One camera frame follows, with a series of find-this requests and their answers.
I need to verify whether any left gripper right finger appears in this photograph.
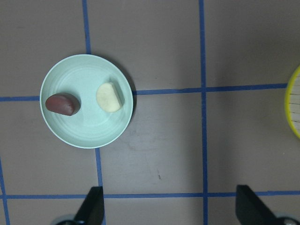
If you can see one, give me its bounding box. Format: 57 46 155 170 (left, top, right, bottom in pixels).
235 185 285 225

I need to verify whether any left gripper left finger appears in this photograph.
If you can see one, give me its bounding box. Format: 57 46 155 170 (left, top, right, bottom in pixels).
74 187 104 225

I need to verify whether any white steamed bun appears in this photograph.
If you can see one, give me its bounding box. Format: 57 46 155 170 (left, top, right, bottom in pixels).
96 82 123 113

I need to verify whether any yellow steamer layer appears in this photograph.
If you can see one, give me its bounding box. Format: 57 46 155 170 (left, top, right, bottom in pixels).
284 66 300 138

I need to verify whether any dark red bun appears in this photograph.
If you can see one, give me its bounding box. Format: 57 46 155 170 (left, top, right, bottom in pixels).
45 93 81 116

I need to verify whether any light green plate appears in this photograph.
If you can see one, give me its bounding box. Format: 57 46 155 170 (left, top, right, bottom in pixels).
40 54 134 149

